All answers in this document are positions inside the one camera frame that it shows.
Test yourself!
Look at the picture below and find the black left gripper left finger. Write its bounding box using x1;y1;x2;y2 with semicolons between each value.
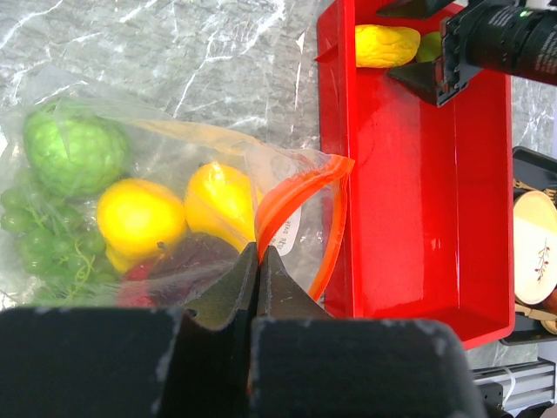
1;245;258;417

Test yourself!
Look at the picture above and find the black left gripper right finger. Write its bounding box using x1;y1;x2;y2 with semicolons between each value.
249;248;487;417

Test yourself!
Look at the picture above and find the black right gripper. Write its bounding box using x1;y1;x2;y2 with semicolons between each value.
376;0;556;107

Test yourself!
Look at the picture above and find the green ridged fruit toy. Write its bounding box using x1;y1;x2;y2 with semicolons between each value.
415;31;442;63

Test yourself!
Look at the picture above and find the yellow corn toy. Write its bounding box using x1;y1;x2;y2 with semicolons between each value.
355;24;421;69

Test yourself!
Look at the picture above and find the red strawberry toy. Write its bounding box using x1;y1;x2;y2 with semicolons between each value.
116;261;155;307

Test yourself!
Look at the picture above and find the green lettuce toy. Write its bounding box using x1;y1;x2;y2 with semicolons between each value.
1;183;120;306

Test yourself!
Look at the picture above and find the dark red fruit toy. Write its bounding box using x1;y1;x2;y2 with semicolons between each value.
149;233;239;305

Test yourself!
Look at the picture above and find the clear zip bag orange zipper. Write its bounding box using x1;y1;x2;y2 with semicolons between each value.
1;67;354;309

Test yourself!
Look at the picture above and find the yellow lemon toy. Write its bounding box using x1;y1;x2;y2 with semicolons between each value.
96;179;187;273

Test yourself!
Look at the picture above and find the yellow pear toy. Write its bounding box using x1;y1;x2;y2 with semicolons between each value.
185;162;264;252

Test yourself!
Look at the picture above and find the green bumpy fruit toy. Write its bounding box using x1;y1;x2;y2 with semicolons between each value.
23;102;131;198

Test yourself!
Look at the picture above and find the black tray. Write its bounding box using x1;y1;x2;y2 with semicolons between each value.
500;146;556;346

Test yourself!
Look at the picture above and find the red plastic bin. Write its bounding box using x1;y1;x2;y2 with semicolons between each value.
317;1;514;348

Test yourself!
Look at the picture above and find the beige decorated plate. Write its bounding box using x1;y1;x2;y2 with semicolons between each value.
513;191;556;305

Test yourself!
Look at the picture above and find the brown small cup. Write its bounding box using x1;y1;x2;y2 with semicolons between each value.
543;289;557;334

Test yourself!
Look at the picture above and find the aluminium extrusion rail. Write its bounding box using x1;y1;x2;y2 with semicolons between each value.
473;360;556;417

